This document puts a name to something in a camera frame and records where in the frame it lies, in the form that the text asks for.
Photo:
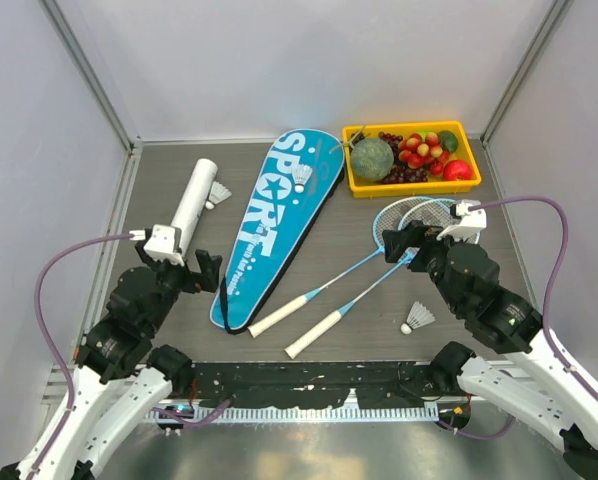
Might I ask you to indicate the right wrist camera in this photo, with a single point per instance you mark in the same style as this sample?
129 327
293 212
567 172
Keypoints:
469 219

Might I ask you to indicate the green melon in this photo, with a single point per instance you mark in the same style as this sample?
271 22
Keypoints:
371 159

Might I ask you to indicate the shuttlecock on racket bag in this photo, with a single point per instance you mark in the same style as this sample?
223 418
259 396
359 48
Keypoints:
301 174

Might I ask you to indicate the right blue badminton racket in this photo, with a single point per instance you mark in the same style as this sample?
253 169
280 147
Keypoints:
431 215

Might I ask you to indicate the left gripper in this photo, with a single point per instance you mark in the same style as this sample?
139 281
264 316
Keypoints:
209 273

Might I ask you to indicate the red cherry cluster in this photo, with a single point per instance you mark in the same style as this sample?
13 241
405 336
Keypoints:
436 156

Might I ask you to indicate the dark grape bunch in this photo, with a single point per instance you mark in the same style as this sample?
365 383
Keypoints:
409 166

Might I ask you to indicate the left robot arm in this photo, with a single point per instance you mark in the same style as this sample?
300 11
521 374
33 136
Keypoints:
119 376

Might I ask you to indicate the green lime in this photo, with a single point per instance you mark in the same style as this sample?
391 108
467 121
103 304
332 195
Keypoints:
448 140

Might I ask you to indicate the white shuttlecock tube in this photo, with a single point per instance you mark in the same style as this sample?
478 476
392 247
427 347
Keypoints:
192 202

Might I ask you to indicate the blue badminton racket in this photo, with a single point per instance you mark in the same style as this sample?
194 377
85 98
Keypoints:
389 218
431 215

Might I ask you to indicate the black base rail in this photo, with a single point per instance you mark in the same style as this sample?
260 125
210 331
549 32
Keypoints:
315 386

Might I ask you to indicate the shuttlecock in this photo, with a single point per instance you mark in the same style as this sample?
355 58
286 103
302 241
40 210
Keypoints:
301 174
218 193
419 316

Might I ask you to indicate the yellow plastic tray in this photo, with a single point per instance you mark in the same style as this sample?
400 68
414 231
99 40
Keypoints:
361 188

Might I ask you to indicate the left blue badminton racket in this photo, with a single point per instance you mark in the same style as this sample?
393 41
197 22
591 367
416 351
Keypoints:
389 218

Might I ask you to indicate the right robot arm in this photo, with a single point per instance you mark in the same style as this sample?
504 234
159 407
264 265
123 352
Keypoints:
563 405

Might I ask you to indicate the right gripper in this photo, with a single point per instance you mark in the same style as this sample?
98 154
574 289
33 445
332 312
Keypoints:
416 233

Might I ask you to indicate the red apple in tray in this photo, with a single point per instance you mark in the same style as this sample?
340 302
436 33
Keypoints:
457 170

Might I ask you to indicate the blue racket bag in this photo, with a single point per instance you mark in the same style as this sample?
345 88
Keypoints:
276 221

